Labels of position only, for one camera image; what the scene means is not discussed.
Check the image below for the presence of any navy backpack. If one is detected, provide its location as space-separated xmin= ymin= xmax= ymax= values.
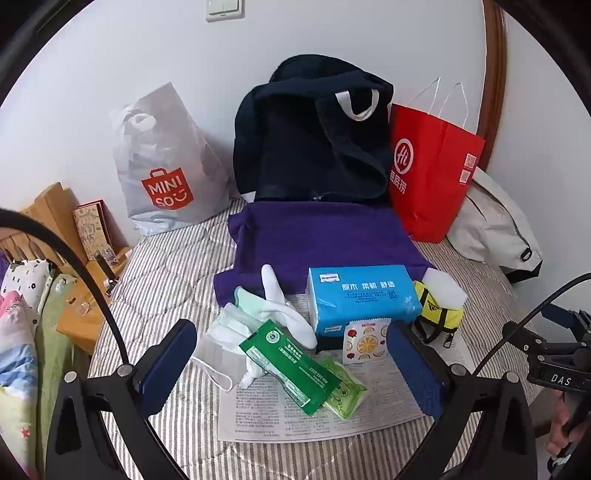
xmin=232 ymin=54 xmax=394 ymax=208

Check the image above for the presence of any dark green wipe packet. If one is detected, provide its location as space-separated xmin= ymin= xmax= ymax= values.
xmin=239 ymin=319 xmax=341 ymax=416

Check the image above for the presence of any light green blanket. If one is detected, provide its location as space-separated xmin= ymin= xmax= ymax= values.
xmin=34 ymin=272 xmax=79 ymax=416

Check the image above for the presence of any newspaper sheet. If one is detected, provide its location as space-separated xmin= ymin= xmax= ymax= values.
xmin=217 ymin=295 xmax=472 ymax=444

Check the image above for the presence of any light green tissue pack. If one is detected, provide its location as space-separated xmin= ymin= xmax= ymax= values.
xmin=318 ymin=355 xmax=370 ymax=420

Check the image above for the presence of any small glass bottle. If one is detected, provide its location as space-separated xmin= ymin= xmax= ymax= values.
xmin=95 ymin=249 xmax=121 ymax=296

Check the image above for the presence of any brown wooden door frame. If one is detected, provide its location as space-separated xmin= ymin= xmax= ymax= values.
xmin=478 ymin=0 xmax=509 ymax=139

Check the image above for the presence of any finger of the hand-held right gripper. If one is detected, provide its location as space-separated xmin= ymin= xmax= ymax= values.
xmin=540 ymin=305 xmax=591 ymax=334
xmin=502 ymin=322 xmax=591 ymax=366

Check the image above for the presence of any red paper bag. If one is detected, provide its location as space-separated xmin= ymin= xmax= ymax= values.
xmin=388 ymin=78 xmax=487 ymax=244

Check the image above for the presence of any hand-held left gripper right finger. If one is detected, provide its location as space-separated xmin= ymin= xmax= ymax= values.
xmin=389 ymin=320 xmax=539 ymax=480

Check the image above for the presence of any yellow small pouch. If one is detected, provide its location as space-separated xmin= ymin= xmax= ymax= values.
xmin=411 ymin=280 xmax=465 ymax=347

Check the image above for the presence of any fruit print sachet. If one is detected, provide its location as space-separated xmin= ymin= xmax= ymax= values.
xmin=342 ymin=320 xmax=389 ymax=366

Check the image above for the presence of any floral print pillow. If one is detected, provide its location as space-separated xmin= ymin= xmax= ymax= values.
xmin=0 ymin=258 xmax=54 ymax=315

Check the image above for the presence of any black cable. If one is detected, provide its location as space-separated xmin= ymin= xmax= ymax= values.
xmin=0 ymin=208 xmax=134 ymax=370
xmin=473 ymin=272 xmax=591 ymax=377

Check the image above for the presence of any striped bed sheet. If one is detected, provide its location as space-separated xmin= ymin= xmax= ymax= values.
xmin=88 ymin=198 xmax=546 ymax=480

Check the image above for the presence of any patterned cover book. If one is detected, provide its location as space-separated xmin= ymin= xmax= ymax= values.
xmin=73 ymin=199 xmax=112 ymax=259

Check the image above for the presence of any white sponge block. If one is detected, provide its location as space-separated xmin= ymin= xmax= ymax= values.
xmin=425 ymin=267 xmax=469 ymax=309

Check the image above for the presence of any purple towel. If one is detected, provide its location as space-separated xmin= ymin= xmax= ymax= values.
xmin=213 ymin=200 xmax=435 ymax=319

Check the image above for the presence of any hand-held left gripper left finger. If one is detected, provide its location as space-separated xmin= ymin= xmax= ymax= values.
xmin=45 ymin=318 xmax=198 ymax=480

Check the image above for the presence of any white canvas bag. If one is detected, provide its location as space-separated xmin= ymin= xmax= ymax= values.
xmin=445 ymin=168 xmax=544 ymax=283

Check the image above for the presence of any grey plastic shopping bag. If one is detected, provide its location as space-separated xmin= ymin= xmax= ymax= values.
xmin=108 ymin=83 xmax=241 ymax=236

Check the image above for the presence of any white light switch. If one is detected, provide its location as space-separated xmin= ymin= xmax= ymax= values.
xmin=204 ymin=0 xmax=245 ymax=23

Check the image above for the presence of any white mesh bag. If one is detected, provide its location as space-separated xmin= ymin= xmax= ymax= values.
xmin=191 ymin=330 xmax=247 ymax=393

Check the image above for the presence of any person's right hand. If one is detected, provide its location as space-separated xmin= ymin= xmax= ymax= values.
xmin=547 ymin=396 xmax=579 ymax=456

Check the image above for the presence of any blue tissue pack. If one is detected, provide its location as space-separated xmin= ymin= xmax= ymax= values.
xmin=307 ymin=265 xmax=423 ymax=335

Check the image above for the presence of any white glove with mint cuff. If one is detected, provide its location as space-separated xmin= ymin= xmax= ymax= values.
xmin=233 ymin=264 xmax=318 ymax=355

